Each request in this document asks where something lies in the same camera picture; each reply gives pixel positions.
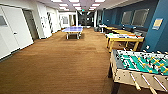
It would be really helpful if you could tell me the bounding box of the blue ping pong table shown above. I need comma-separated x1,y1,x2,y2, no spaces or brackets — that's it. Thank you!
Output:
61,25,85,41

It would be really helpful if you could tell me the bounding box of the grey round bin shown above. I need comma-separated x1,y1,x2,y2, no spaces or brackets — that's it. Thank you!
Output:
93,26,100,33

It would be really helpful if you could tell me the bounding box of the small white table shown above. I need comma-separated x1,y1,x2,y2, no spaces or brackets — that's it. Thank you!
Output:
98,23,108,34

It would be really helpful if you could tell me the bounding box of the yellow air hockey table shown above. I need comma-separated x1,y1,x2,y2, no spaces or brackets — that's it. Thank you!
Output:
104,31,145,53

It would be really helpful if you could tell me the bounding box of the medium interior window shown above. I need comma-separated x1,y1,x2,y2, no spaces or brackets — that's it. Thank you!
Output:
121,11,133,26

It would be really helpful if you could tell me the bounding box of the foosball table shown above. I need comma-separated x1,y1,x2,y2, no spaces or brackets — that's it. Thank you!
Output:
107,48,168,94

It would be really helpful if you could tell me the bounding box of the large interior window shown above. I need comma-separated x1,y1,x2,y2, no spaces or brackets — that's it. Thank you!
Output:
131,8,150,28

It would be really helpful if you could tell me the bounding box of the white double door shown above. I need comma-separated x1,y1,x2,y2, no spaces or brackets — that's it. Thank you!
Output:
0,5,35,61

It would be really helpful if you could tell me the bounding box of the yellow framed wall sign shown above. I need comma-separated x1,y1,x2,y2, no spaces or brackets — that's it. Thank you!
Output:
152,17,165,31

